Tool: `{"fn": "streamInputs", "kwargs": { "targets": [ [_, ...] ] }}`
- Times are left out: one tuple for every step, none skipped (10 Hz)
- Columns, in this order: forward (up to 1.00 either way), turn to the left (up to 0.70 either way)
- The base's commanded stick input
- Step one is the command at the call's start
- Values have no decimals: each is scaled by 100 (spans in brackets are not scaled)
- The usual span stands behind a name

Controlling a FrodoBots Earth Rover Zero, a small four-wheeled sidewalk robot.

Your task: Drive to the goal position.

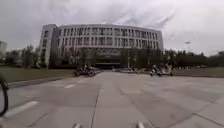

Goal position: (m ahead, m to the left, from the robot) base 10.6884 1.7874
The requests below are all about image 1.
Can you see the vehicle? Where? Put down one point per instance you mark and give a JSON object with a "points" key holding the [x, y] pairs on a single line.
{"points": [[84, 71], [161, 70]]}

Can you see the pale tall building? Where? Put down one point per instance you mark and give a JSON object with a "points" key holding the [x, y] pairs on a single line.
{"points": [[3, 47]]}

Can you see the dark bicycle wheel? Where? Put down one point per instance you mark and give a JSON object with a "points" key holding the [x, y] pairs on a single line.
{"points": [[4, 98]]}

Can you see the grass lawn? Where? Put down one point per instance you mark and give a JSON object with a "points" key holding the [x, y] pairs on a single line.
{"points": [[23, 73], [200, 71]]}

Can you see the grey kerb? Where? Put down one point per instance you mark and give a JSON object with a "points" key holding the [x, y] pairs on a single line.
{"points": [[33, 81]]}

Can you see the large curved grey building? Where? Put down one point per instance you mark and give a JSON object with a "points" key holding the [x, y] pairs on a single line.
{"points": [[106, 40]]}

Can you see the grey concrete slab road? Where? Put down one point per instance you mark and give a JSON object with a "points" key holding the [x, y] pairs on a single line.
{"points": [[123, 100]]}

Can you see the row of trees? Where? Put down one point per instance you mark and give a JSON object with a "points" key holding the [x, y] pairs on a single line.
{"points": [[186, 58], [23, 57]]}

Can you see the row of parked cars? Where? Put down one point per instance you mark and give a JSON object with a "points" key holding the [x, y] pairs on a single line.
{"points": [[128, 70]]}

